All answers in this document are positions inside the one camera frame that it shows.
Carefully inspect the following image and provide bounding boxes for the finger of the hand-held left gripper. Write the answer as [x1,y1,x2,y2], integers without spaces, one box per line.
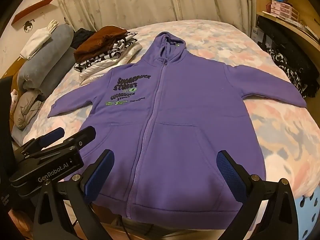
[32,126,97,159]
[14,127,65,160]

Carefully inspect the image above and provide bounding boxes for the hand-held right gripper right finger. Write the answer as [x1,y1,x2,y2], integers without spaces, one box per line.
[216,150,299,240]

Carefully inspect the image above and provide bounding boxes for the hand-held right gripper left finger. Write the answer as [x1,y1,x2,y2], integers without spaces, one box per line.
[32,149,115,240]

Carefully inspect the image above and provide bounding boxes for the purple zip hoodie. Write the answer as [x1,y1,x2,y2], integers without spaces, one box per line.
[47,32,307,222]

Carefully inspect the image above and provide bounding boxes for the pastel patterned bed blanket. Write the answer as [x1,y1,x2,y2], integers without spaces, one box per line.
[10,20,320,240]

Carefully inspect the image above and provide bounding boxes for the grey rolled bolster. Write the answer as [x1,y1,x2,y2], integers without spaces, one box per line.
[16,24,75,98]

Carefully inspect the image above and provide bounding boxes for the white cloth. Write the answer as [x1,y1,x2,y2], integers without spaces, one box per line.
[19,19,59,60]

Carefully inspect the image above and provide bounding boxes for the black white patterned garment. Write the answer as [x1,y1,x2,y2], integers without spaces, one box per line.
[74,31,139,74]

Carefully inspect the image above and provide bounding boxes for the brown garment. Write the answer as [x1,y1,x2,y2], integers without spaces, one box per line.
[73,26,128,63]

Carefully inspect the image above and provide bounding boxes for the black speckled cloth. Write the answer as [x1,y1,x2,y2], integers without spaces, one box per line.
[265,46,320,99]

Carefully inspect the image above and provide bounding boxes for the white carton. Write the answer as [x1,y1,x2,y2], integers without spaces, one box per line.
[251,26,263,43]

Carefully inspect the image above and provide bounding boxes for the pale patterned curtain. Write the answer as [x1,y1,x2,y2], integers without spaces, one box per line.
[51,0,258,34]

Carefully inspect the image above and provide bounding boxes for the wooden bookshelf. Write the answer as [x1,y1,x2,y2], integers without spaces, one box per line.
[255,0,320,63]

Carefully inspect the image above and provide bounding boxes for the pink drawer boxes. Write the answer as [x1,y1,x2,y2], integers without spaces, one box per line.
[265,0,300,22]

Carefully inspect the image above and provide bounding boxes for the cartoon face wall sticker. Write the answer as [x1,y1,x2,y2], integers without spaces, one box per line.
[22,19,35,34]

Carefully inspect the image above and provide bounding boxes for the red wall shelf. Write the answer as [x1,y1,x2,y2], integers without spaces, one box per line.
[11,0,57,27]

